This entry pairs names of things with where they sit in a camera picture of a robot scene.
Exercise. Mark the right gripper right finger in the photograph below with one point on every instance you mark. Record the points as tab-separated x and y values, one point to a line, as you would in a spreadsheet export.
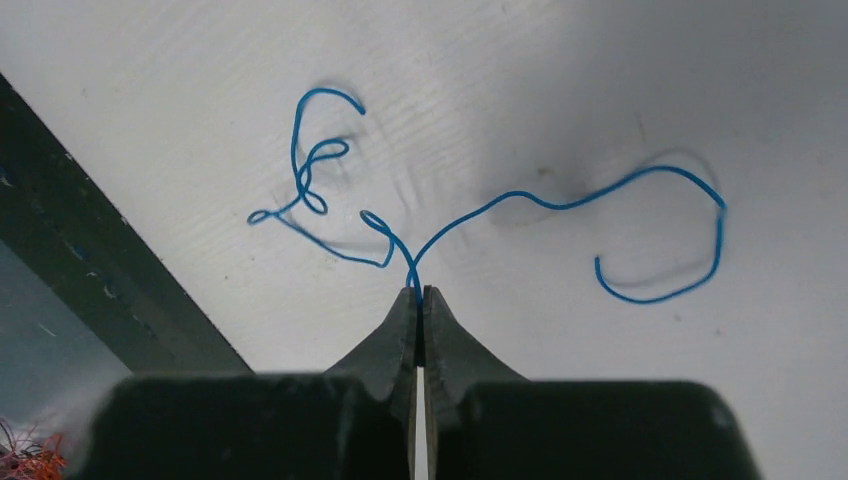
453	362

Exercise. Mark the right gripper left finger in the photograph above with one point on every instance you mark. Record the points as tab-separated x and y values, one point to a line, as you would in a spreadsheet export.
385	362

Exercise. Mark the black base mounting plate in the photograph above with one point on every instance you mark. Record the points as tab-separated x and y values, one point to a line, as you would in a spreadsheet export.
63	227

